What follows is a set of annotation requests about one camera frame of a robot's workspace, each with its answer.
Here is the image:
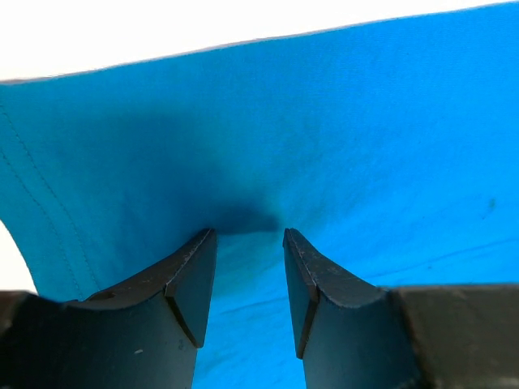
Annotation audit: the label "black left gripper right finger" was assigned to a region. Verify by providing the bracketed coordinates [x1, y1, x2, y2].
[283, 229, 518, 388]

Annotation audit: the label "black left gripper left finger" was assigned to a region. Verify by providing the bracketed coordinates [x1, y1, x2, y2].
[1, 229, 217, 388]

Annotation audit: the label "blue t shirt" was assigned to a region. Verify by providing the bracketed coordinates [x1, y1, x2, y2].
[1, 2, 518, 388]

